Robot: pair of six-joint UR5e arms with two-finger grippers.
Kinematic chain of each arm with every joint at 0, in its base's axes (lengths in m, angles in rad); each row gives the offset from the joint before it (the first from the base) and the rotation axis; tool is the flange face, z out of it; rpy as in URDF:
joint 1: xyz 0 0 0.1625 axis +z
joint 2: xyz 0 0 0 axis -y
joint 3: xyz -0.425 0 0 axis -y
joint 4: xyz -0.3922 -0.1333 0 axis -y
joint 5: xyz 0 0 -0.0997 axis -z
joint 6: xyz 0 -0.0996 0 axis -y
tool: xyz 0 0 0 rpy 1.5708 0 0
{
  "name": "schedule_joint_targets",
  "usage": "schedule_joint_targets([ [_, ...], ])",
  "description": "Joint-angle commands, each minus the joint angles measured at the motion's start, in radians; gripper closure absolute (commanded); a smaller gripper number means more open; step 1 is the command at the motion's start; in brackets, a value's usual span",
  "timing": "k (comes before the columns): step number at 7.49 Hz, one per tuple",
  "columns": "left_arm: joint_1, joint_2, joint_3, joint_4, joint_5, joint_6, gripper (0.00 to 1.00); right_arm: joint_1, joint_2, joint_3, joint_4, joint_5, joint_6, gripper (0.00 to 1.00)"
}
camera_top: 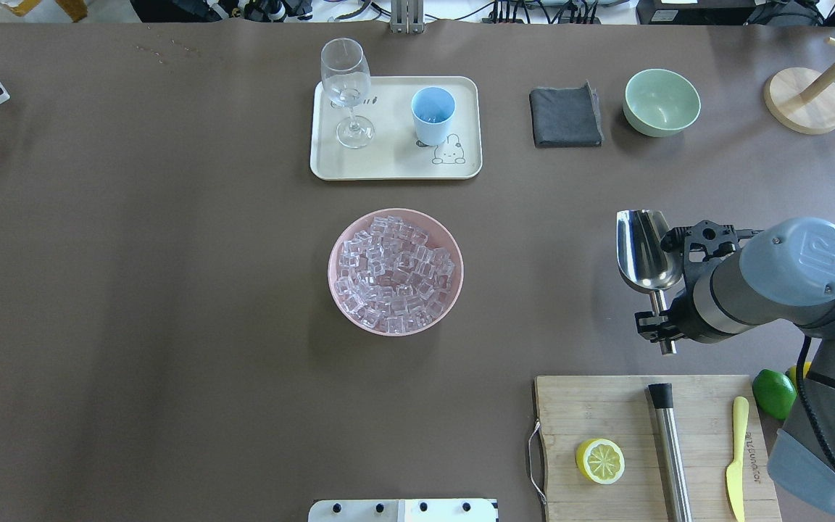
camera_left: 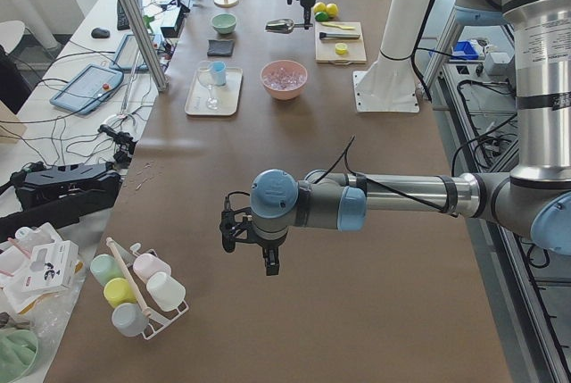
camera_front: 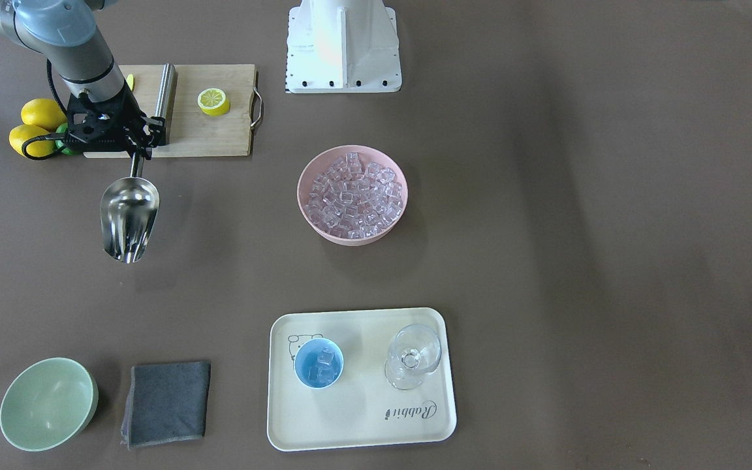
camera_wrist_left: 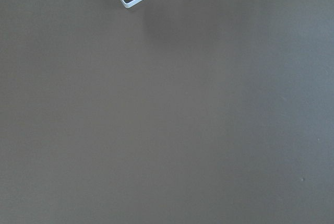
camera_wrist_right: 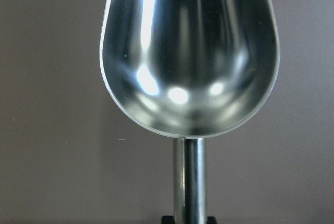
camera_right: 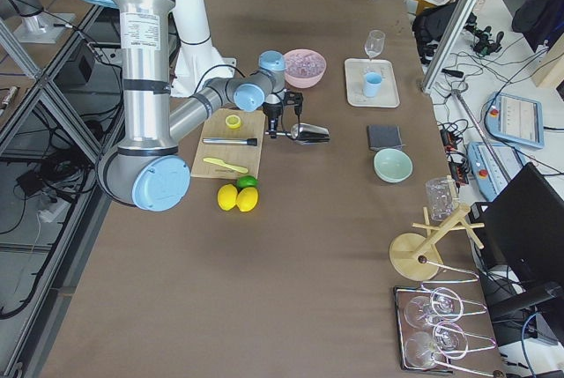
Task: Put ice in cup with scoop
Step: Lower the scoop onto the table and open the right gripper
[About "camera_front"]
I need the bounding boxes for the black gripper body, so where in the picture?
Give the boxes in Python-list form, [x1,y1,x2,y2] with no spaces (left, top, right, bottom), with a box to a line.
[102,91,149,153]

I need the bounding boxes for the metal ice scoop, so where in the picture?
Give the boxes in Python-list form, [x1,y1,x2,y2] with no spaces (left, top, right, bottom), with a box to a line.
[101,151,161,264]

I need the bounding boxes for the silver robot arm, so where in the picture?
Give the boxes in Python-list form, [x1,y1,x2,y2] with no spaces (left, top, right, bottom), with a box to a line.
[0,1,165,159]

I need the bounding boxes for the pink bowl of ice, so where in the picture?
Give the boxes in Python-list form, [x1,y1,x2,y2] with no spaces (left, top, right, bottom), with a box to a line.
[296,145,409,246]

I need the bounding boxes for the light blue cup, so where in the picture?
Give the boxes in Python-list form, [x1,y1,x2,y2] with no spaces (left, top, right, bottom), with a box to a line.
[294,338,345,389]

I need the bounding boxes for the ice cubes in cup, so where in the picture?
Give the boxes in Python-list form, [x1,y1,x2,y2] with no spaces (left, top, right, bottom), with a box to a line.
[304,347,338,388]

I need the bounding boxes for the bamboo cutting board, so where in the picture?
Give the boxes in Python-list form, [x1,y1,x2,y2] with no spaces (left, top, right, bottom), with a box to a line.
[82,63,264,159]

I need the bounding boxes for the steel muddler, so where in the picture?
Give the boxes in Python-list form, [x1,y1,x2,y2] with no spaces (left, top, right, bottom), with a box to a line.
[154,63,177,120]

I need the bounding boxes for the half lemon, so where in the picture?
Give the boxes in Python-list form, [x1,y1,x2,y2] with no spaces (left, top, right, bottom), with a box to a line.
[196,88,230,116]

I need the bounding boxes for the green lime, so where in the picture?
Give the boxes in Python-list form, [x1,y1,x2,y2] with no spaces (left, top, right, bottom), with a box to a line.
[55,122,81,155]

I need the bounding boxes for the whole lemon far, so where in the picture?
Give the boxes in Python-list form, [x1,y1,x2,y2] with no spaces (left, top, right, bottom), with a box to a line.
[20,98,67,132]

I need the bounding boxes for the whole lemon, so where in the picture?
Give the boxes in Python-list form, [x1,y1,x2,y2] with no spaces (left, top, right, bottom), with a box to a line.
[9,124,57,158]
[20,98,67,132]

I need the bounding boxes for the whole lemon near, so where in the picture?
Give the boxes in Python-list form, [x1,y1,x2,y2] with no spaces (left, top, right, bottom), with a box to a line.
[9,124,57,158]

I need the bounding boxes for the green ceramic bowl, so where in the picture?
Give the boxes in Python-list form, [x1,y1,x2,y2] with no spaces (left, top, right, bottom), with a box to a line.
[0,357,99,452]

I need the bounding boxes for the cream serving tray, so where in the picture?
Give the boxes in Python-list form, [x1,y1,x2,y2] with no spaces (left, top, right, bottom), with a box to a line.
[266,307,458,452]

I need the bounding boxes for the clear wine glass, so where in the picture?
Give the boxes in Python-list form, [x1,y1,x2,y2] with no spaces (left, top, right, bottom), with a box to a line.
[384,324,442,390]

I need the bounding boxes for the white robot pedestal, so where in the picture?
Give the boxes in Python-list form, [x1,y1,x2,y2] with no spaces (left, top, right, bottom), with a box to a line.
[285,1,403,93]

